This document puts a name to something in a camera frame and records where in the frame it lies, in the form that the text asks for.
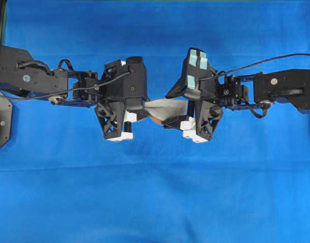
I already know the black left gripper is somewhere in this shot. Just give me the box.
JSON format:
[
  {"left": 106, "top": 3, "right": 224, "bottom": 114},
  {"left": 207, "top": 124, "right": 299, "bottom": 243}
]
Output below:
[{"left": 94, "top": 60, "right": 150, "bottom": 141}]

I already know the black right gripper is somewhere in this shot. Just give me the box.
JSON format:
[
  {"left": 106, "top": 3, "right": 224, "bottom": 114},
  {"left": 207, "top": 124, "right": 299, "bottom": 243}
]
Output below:
[{"left": 162, "top": 75, "right": 223, "bottom": 143}]

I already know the white and orange sponge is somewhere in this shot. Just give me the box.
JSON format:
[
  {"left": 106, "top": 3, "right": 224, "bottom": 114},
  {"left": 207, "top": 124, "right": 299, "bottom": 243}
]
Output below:
[{"left": 144, "top": 99, "right": 187, "bottom": 126}]

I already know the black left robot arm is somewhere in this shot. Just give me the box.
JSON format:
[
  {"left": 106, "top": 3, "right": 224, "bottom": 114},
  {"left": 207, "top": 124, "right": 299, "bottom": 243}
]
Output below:
[{"left": 0, "top": 45, "right": 150, "bottom": 141}]

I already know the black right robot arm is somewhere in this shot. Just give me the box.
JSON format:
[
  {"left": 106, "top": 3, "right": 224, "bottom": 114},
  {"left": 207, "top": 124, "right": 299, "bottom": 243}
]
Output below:
[{"left": 162, "top": 69, "right": 310, "bottom": 143}]

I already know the blue table cloth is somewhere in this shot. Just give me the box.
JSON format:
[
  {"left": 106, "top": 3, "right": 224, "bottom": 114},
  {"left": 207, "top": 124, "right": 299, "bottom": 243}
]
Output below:
[{"left": 0, "top": 1, "right": 310, "bottom": 242}]

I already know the green backdrop board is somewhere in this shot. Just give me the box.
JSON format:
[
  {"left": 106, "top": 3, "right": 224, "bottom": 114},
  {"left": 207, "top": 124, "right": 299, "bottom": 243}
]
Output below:
[{"left": 0, "top": 0, "right": 7, "bottom": 45}]

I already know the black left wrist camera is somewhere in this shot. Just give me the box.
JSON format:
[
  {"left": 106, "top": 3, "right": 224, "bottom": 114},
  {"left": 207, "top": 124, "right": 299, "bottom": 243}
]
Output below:
[{"left": 102, "top": 56, "right": 148, "bottom": 104}]

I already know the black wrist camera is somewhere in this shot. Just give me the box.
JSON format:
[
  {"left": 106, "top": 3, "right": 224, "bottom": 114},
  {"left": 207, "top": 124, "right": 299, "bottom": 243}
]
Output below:
[
  {"left": 102, "top": 56, "right": 148, "bottom": 104},
  {"left": 181, "top": 48, "right": 218, "bottom": 100}
]

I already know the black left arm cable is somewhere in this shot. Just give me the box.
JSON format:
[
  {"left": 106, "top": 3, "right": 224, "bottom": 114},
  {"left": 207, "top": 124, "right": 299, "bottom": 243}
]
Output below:
[{"left": 0, "top": 69, "right": 134, "bottom": 101}]

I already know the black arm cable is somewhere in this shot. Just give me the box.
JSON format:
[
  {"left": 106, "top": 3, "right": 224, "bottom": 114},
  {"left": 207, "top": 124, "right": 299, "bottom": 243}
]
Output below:
[
  {"left": 0, "top": 69, "right": 134, "bottom": 101},
  {"left": 195, "top": 53, "right": 310, "bottom": 82}
]

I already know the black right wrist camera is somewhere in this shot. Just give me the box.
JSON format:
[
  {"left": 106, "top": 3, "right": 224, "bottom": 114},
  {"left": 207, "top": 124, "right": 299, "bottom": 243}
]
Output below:
[{"left": 181, "top": 48, "right": 218, "bottom": 100}]

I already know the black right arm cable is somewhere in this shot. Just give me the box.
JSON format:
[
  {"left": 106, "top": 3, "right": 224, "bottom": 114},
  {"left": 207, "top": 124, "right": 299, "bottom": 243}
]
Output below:
[{"left": 195, "top": 53, "right": 310, "bottom": 82}]

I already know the grey left arm base plate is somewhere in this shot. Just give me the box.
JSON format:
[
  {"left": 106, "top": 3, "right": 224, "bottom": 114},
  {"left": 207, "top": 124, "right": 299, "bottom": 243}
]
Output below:
[{"left": 0, "top": 94, "right": 13, "bottom": 149}]

